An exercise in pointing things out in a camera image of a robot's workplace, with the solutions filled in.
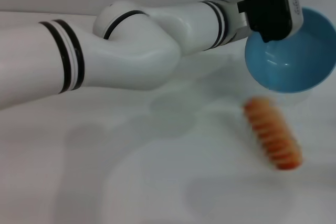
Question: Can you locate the blue bowl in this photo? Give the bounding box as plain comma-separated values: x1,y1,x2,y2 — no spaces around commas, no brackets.
244,7,336,102

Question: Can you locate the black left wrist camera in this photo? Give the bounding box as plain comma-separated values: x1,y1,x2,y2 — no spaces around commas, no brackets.
238,0,304,43

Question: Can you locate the golden ridged bread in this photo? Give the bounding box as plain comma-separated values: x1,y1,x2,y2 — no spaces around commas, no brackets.
243,97,303,171

